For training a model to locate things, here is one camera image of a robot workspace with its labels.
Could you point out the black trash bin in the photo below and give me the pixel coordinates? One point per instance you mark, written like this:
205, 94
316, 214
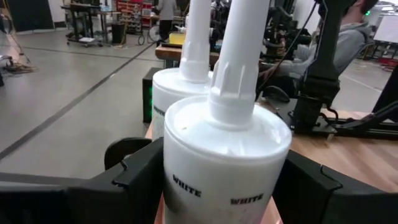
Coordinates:
118, 32

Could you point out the wooden workbench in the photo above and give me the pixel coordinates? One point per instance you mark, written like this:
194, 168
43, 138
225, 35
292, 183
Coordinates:
168, 53

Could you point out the yellow box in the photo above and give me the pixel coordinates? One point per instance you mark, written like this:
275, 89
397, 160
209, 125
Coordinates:
177, 38

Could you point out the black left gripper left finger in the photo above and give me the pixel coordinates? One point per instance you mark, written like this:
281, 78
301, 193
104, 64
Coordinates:
109, 199

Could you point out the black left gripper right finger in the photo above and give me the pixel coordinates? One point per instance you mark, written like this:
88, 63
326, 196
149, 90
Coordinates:
326, 199

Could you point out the standing person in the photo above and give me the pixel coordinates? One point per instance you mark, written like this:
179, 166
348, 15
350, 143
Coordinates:
166, 12

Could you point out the seated person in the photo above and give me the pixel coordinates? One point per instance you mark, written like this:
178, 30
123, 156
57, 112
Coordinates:
351, 40

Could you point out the white board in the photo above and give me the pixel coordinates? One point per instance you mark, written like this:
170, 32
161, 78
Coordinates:
387, 28

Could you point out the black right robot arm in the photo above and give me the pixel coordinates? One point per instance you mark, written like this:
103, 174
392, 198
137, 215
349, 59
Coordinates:
320, 81

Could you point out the black computer tower green light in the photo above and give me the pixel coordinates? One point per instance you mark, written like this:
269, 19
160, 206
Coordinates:
146, 93

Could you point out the orange label sealant tube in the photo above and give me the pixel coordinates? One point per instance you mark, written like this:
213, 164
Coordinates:
224, 174
174, 90

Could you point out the red parts shelf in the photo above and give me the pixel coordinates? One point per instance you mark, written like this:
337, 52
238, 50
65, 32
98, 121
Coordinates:
133, 15

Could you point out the black wheeled cart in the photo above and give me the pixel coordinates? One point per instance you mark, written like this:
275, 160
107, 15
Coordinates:
84, 21

